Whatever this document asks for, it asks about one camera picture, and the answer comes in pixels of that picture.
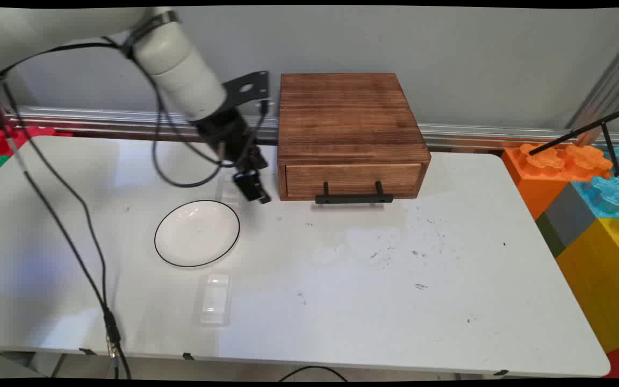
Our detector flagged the grey foam block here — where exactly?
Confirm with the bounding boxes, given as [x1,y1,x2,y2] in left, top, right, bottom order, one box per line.
[535,182,599,259]

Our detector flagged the black strap on arm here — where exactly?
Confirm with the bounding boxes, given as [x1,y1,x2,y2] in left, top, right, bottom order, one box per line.
[120,11,181,59]

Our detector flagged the colourful giant toy bricks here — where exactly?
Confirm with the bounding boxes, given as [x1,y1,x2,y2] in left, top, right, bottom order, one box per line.
[555,214,619,372]

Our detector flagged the aluminium rail along wall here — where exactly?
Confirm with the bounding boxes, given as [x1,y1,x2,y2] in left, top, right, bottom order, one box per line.
[0,105,619,149]

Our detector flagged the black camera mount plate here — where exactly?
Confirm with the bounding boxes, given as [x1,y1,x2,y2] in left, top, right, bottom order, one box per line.
[222,71,270,114]

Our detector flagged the black looping gripper cable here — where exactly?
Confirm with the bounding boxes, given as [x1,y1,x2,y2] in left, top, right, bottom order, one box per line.
[100,35,268,188]

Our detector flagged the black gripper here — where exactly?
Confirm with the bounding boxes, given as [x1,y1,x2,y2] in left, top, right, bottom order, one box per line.
[197,107,272,205]

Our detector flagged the clear plastic container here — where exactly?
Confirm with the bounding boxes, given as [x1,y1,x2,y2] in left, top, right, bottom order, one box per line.
[196,273,233,327]

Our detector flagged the black tripod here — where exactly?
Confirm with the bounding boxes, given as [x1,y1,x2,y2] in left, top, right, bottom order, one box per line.
[527,102,619,187]

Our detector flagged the dark wooden drawer cabinet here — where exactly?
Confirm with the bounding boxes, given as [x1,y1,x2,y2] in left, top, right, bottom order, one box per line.
[277,73,433,203]

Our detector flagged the long black arm cable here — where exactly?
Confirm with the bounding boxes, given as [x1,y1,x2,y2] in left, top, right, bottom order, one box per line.
[0,43,132,380]

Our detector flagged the black cable under table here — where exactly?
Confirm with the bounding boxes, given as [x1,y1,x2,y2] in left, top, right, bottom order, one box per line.
[279,366,349,383]

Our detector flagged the diagonal aluminium strut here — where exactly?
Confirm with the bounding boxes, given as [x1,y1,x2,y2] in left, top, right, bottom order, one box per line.
[565,24,619,132]

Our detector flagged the black bar drawer handle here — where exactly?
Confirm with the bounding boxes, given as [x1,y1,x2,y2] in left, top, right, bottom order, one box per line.
[315,181,395,205]

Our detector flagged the white plate with black rim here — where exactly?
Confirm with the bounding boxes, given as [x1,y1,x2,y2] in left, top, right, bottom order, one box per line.
[154,200,241,268]

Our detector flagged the blue foam block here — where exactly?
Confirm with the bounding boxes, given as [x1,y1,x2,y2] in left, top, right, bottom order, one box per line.
[571,146,619,220]

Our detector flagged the orange foam block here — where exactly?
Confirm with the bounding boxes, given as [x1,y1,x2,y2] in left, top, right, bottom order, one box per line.
[501,142,614,221]

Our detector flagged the light wooden drawer front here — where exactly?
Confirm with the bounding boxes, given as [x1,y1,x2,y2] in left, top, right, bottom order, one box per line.
[285,162,423,200]

